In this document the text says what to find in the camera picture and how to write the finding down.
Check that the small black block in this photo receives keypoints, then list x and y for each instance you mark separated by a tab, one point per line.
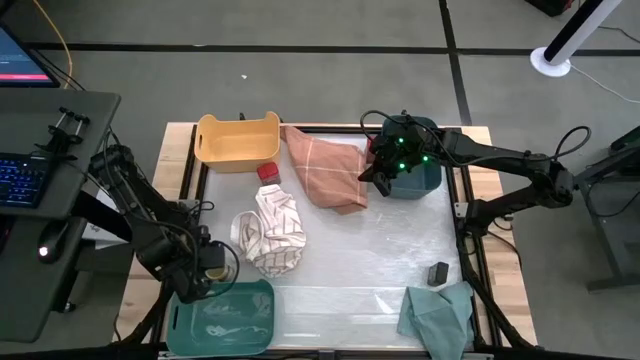
438	274

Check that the teal plastic bin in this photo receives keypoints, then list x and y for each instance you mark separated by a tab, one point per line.
225	320

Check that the white glossy table mat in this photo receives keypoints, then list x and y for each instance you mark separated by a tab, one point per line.
350	260

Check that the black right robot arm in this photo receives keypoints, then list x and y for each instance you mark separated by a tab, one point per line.
500	160

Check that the black computer mouse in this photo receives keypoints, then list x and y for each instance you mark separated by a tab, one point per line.
50	245

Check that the white box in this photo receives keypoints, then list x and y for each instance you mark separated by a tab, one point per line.
100	232

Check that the dark blue plastic bin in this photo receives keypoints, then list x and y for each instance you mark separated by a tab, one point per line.
415	186

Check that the orange plaid cloth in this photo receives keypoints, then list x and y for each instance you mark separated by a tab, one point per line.
327	172

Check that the laptop screen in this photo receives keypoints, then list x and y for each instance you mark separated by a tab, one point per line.
20	57

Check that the black aluminium table frame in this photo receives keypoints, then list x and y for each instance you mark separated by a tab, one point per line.
192	150

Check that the yellow plastic bin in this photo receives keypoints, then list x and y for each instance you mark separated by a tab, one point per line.
235	142

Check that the backlit black keyboard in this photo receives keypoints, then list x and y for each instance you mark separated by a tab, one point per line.
20	180

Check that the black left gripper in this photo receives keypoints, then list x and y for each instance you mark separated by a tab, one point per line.
197	270

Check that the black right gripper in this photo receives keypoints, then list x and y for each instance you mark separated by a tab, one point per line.
405	147

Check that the wooden lid spice jar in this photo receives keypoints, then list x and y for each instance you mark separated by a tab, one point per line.
220	274

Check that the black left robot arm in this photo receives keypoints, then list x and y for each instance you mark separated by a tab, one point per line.
130	200

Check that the dark grey desk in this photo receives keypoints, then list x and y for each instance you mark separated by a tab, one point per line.
30	115

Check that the white floor stand pole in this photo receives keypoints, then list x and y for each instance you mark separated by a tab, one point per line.
550	62

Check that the black metal cart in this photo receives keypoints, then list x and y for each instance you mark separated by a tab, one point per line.
615	215

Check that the black clamp holder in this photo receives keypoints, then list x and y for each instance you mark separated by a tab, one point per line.
62	137

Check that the red cube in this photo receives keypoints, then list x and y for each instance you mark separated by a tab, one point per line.
268	172

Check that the white striped cloth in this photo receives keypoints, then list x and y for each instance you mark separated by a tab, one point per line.
275	235

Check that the teal green cloth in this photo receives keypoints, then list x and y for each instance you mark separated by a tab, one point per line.
440	320

